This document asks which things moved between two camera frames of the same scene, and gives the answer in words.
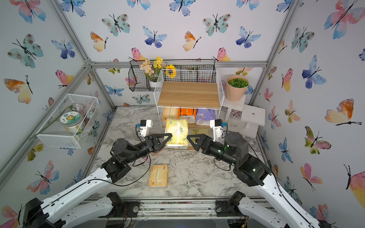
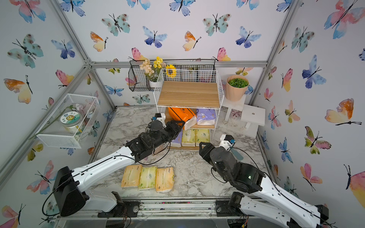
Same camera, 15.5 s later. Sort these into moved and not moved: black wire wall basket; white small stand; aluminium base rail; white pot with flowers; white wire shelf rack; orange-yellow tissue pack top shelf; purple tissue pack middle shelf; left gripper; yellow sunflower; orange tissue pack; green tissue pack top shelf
Moved: left gripper; green tissue pack top shelf; orange-yellow tissue pack top shelf
Not moved: white pot with flowers; purple tissue pack middle shelf; black wire wall basket; aluminium base rail; orange tissue pack; yellow sunflower; white wire shelf rack; white small stand
